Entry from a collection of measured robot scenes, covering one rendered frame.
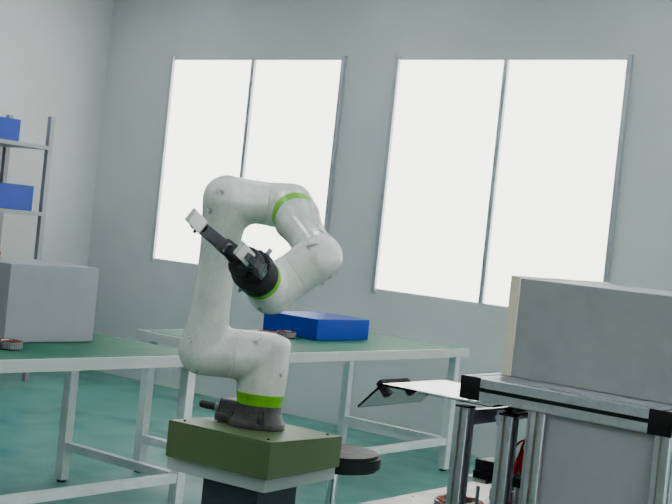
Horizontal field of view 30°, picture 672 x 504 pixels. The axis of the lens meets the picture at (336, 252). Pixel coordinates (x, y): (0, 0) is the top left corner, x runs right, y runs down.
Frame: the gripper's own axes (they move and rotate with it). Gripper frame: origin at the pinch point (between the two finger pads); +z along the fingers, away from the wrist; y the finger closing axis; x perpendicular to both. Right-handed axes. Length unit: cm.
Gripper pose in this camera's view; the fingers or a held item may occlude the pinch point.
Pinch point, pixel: (216, 232)
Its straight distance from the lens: 249.0
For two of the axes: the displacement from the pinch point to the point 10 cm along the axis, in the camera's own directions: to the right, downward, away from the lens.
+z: -2.7, -3.6, -8.9
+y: 7.6, 4.9, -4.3
